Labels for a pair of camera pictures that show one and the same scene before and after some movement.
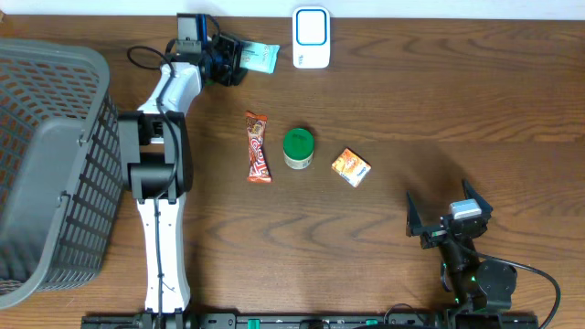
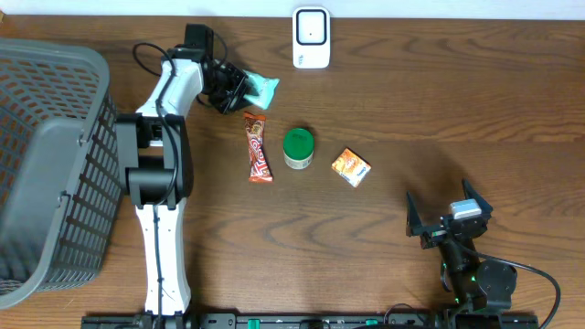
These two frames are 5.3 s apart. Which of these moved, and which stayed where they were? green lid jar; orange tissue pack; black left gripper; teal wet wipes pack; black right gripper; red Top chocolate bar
Moved: black left gripper; teal wet wipes pack
Stayed: red Top chocolate bar; green lid jar; orange tissue pack; black right gripper
